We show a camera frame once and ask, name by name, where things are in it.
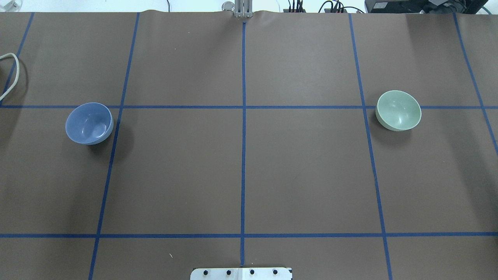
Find blue bowl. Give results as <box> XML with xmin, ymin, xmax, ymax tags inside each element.
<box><xmin>65</xmin><ymin>102</ymin><xmax>114</xmax><ymax>145</ymax></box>

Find green bowl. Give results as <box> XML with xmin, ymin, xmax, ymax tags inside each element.
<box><xmin>375</xmin><ymin>90</ymin><xmax>422</xmax><ymax>132</ymax></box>

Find black device at back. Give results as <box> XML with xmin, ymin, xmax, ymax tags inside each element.
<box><xmin>364</xmin><ymin>0</ymin><xmax>488</xmax><ymax>14</ymax></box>

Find metal camera stand post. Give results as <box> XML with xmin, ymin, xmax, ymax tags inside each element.
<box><xmin>222</xmin><ymin>0</ymin><xmax>254</xmax><ymax>18</ymax></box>

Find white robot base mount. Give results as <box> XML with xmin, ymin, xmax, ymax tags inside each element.
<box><xmin>190</xmin><ymin>267</ymin><xmax>293</xmax><ymax>280</ymax></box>

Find black cables at back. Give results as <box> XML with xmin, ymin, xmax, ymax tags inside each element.
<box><xmin>287</xmin><ymin>0</ymin><xmax>366</xmax><ymax>14</ymax></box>

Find white toaster power cable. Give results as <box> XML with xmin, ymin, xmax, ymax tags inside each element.
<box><xmin>0</xmin><ymin>53</ymin><xmax>20</xmax><ymax>102</ymax></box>

